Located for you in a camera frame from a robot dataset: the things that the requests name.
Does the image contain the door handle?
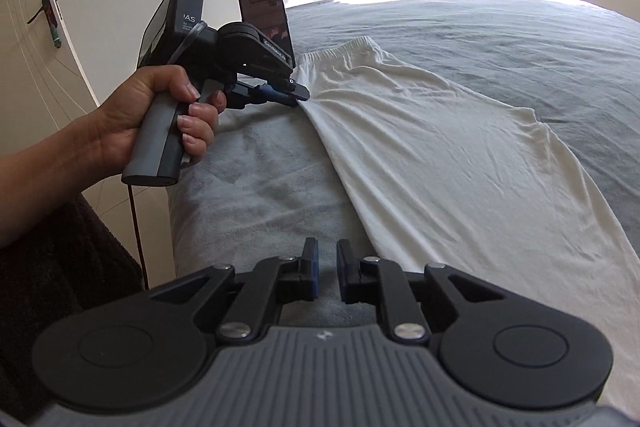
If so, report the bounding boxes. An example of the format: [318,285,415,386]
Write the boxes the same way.
[27,0,62,50]

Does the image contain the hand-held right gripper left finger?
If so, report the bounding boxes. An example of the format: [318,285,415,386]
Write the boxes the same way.
[147,237,321,342]

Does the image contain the person's left hand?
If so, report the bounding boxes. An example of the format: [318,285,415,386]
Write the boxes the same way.
[92,67,228,181]

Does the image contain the person's left forearm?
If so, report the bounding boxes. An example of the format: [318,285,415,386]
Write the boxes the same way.
[0,107,108,251]

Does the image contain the white door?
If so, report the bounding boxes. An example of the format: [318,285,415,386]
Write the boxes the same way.
[0,0,101,148]

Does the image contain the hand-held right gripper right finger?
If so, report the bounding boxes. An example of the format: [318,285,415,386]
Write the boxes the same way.
[336,238,506,342]

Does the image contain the dark cable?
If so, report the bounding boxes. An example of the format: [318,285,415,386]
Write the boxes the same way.
[128,182,151,292]

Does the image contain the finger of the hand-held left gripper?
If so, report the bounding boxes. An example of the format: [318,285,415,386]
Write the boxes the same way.
[227,87,296,109]
[239,78,311,102]

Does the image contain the white pants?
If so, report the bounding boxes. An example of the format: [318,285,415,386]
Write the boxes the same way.
[291,36,634,400]

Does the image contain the person's dark fuzzy clothing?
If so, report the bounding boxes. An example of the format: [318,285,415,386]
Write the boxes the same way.
[0,194,148,423]

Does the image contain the black smartphone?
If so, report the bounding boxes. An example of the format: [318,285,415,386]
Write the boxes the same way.
[237,0,295,54]

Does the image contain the grey bed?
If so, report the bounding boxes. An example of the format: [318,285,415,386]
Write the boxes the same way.
[167,0,640,348]

